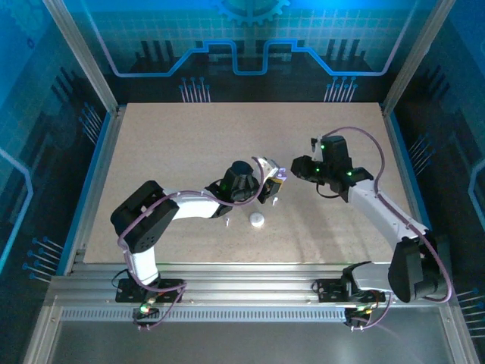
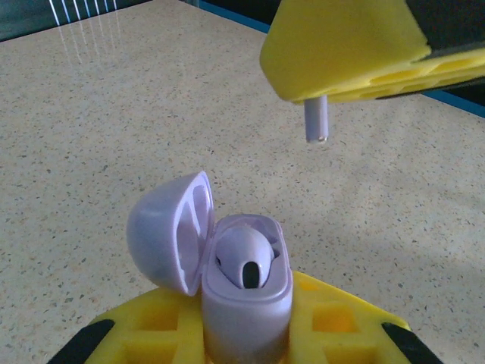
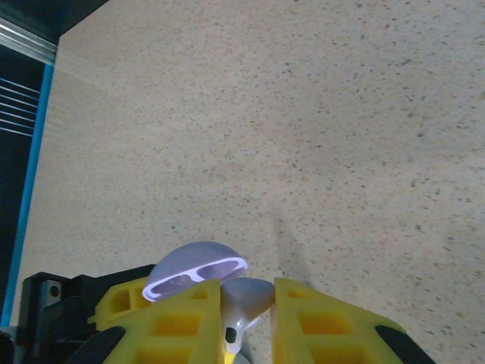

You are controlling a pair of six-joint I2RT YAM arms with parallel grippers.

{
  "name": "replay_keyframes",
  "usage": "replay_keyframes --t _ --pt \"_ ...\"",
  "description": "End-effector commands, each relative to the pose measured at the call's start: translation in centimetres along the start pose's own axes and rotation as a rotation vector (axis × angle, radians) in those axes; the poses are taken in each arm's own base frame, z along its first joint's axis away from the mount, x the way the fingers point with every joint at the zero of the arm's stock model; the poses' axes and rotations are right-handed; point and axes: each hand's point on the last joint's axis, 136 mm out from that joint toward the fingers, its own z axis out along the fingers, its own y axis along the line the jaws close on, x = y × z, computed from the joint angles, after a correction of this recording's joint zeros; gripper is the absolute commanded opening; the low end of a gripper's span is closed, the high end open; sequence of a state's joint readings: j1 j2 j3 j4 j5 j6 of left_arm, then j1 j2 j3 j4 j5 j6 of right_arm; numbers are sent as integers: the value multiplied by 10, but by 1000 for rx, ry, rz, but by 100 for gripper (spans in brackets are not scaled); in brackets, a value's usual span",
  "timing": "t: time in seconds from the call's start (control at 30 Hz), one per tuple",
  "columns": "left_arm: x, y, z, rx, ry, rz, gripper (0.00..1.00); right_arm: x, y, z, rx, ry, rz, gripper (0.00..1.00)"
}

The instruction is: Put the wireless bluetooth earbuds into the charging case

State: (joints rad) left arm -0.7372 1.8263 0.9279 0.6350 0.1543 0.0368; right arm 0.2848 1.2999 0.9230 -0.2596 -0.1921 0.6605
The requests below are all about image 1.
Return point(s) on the white round case lid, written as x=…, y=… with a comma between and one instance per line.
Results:
x=257, y=220

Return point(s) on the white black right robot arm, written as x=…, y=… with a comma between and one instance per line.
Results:
x=379, y=216

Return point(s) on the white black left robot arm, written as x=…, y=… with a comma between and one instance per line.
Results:
x=197, y=206

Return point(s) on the small circuit board with LED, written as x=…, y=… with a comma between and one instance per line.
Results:
x=146, y=311
x=360, y=311

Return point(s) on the grey metal panel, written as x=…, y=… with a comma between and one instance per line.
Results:
x=246, y=345

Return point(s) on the aluminium table side rail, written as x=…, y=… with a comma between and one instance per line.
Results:
x=105, y=151
x=398, y=151

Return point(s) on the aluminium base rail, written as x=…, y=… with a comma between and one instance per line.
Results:
x=246, y=284

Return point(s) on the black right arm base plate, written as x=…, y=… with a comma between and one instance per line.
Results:
x=329, y=290

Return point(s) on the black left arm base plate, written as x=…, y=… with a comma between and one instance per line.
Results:
x=170, y=286

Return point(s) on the aluminium frame post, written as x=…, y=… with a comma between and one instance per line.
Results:
x=81, y=57
x=417, y=57

